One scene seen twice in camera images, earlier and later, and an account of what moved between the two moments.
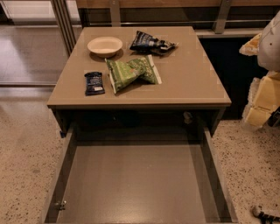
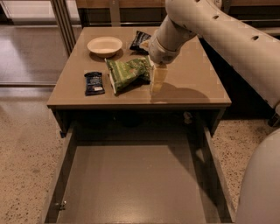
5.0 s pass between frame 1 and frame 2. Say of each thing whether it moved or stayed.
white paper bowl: stayed
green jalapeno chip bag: moved
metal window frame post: stayed
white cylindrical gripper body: moved
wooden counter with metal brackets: stayed
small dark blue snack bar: stayed
